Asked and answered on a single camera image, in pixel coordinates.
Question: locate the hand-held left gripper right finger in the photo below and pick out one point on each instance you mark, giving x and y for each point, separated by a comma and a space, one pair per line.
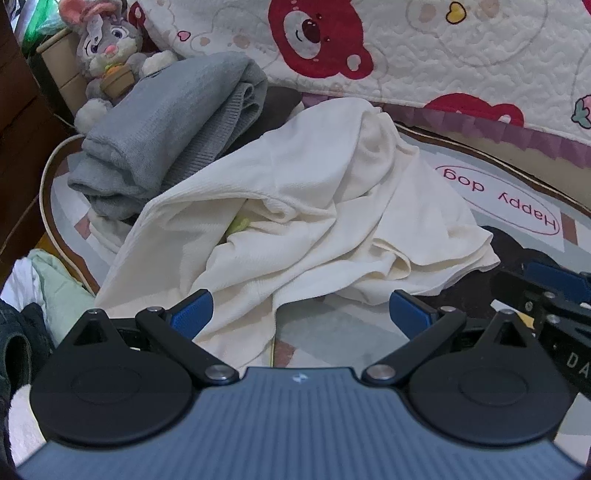
411, 316

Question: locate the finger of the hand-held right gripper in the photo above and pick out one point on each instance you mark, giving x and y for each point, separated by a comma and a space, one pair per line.
512, 286
554, 279

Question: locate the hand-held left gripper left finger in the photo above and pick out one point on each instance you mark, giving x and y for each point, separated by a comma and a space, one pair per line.
191, 316

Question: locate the cream knit cardigan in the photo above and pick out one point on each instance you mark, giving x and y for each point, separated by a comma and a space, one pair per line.
300, 194

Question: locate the cream folded cloth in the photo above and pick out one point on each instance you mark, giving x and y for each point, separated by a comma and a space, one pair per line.
111, 235

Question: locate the light green cloth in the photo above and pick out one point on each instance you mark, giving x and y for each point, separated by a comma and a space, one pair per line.
60, 295

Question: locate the white crumpled cloth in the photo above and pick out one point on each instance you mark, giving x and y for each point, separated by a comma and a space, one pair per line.
23, 281

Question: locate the dark green cloth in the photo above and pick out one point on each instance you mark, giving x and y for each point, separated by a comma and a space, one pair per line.
18, 341

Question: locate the grey knit sweater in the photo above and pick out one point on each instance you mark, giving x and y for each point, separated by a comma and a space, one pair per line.
161, 115

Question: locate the white bear print quilt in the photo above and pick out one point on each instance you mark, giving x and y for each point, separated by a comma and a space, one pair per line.
438, 55

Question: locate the brown wooden cabinet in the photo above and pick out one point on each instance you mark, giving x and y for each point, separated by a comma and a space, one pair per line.
18, 138

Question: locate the beige small drawer box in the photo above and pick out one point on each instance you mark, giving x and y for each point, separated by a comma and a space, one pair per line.
60, 69

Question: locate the grey stuffed bunny toy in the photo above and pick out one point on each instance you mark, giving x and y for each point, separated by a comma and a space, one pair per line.
104, 41

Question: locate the green plastic bag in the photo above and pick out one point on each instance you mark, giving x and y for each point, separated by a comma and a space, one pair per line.
41, 23

